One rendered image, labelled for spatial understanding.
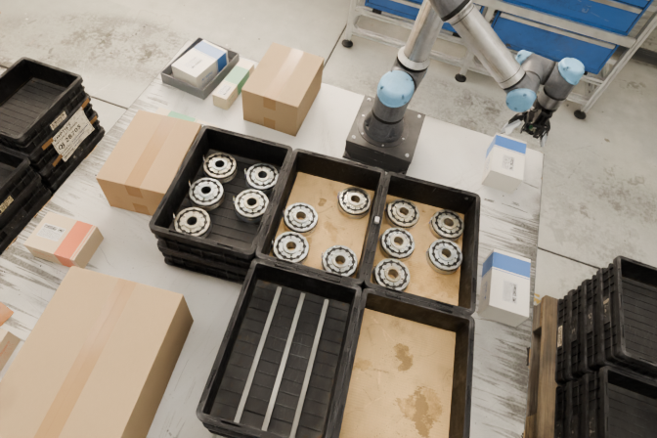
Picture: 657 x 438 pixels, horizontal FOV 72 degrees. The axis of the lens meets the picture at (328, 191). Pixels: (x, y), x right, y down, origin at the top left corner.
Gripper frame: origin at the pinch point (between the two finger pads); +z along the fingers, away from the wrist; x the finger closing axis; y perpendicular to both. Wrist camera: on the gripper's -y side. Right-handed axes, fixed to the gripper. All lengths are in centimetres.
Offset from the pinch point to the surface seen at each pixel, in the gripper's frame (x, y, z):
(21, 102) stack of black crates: -201, 30, 39
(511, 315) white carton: 8, 62, 11
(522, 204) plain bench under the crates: 10.3, 13.4, 18.2
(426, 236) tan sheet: -23, 49, 5
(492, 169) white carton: -5.4, 9.7, 9.3
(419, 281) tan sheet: -22, 65, 5
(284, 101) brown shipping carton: -84, 16, 2
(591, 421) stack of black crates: 53, 71, 48
